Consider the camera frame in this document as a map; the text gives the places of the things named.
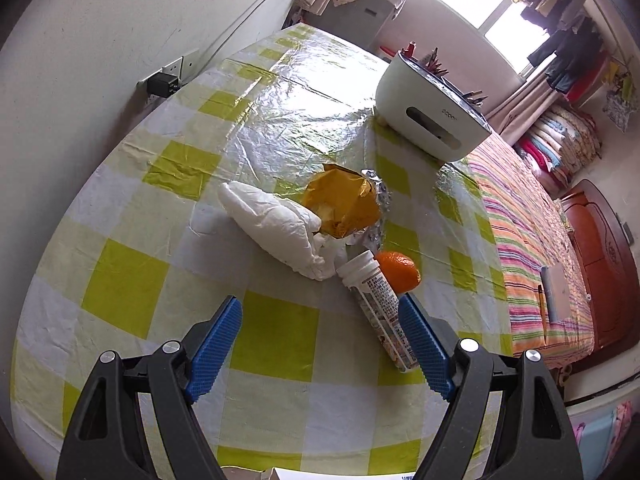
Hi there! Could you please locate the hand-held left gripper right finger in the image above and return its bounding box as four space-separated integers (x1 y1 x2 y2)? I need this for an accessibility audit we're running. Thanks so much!
397 292 585 480

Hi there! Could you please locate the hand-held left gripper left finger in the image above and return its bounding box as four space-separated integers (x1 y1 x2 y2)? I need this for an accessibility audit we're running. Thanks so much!
56 295 244 480

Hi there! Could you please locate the white plastic bottle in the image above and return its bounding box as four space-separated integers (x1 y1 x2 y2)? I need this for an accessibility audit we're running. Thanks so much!
335 250 420 373

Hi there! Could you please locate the orange fruit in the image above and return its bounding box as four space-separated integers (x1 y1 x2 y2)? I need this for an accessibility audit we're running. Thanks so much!
374 250 422 295

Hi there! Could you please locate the white plastic bag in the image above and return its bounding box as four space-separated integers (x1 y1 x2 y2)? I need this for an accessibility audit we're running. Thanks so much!
218 181 337 281

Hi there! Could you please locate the yellow snack bag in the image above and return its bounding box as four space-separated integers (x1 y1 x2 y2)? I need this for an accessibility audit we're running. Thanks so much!
300 162 388 246

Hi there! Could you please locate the yellow pencil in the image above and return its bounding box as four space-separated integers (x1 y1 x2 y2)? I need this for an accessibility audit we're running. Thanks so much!
537 285 549 346

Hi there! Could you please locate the striped bedsheet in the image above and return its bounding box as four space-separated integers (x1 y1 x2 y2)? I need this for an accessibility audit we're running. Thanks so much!
462 132 596 371

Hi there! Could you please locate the blue storage box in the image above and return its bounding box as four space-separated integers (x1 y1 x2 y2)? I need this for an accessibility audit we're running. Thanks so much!
582 407 621 468

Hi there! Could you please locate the wooden headboard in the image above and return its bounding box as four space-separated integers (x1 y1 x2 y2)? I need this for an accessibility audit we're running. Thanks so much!
560 177 636 356

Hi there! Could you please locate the pink blanket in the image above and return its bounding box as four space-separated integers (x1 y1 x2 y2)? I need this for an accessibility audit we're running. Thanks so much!
614 400 635 443

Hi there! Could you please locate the stack of folded quilts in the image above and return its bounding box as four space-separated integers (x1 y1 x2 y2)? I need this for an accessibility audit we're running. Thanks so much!
515 105 601 198

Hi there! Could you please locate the white desk organizer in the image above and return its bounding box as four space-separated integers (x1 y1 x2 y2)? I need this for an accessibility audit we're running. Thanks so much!
375 50 493 163

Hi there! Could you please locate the beige curtain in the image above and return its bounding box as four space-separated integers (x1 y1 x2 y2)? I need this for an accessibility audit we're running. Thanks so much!
485 72 561 146

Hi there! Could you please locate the black charger plug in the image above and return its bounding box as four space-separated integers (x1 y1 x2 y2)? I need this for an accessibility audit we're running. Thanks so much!
146 72 180 98

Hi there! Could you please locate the bunch of pens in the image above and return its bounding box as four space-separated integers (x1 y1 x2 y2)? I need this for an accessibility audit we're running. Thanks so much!
400 42 488 108

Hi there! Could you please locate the floral hanging bag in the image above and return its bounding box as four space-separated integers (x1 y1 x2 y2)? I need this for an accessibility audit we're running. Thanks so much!
602 72 640 133

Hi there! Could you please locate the row of hanging clothes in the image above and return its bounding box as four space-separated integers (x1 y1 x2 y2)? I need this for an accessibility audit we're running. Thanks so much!
482 0 608 93

